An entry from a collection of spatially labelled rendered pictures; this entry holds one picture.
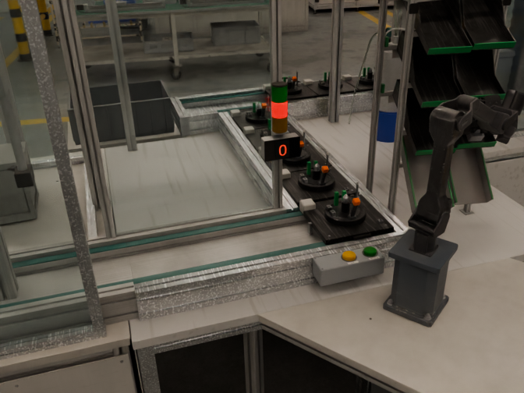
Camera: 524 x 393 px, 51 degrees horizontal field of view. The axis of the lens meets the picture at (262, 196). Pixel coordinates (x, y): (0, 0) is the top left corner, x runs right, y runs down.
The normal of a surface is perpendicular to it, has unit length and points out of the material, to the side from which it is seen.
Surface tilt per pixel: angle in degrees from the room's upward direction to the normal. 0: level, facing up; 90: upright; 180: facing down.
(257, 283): 90
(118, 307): 90
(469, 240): 0
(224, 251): 0
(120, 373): 90
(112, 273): 0
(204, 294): 90
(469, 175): 45
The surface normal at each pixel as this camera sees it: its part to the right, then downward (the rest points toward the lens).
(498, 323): -0.02, -0.88
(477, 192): 0.07, -0.29
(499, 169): 0.29, 0.45
